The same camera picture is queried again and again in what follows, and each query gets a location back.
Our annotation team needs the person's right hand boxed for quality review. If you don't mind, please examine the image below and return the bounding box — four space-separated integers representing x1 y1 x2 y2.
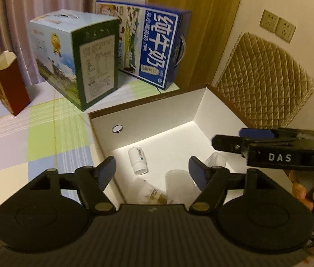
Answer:
288 170 314 212

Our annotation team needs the pink curtain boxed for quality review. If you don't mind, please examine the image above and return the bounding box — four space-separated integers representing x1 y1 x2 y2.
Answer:
0 0 96 101

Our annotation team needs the beige wall socket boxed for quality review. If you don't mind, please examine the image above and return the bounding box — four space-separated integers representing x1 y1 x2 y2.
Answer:
274 17 296 43
259 9 280 34

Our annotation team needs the brown cardboard storage box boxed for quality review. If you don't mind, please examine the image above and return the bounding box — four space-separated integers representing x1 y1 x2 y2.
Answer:
88 83 260 205

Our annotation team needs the wooden door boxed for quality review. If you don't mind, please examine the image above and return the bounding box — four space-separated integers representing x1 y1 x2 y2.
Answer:
146 0 247 88

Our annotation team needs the checkered tablecloth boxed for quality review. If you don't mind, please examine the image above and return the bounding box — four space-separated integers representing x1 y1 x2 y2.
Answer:
0 74 184 241

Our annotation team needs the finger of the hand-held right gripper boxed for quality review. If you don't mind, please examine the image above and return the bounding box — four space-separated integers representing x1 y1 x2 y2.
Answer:
240 127 314 145
212 134 251 157

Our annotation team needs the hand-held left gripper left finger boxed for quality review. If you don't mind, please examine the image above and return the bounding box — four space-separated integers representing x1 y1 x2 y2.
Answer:
29 156 117 214

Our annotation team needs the small white bottle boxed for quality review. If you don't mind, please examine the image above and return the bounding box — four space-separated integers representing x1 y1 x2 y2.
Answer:
128 146 148 176

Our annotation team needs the blue milk carton case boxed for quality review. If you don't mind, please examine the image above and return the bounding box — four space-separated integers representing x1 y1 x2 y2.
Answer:
95 0 192 91

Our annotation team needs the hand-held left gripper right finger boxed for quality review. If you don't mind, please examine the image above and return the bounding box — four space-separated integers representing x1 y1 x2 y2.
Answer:
188 156 278 214

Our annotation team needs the bag of cotton swabs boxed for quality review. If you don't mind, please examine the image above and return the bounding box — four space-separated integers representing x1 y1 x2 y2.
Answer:
135 179 169 205

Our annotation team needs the dark red gift box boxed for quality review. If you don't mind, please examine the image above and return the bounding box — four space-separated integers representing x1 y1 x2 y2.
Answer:
0 51 31 117

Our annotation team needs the green milk carton case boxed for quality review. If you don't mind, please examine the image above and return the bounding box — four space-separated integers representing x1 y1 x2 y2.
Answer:
28 10 120 112

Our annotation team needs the chair with quilted cover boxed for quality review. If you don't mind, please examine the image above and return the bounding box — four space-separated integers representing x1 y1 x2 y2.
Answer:
214 31 314 134

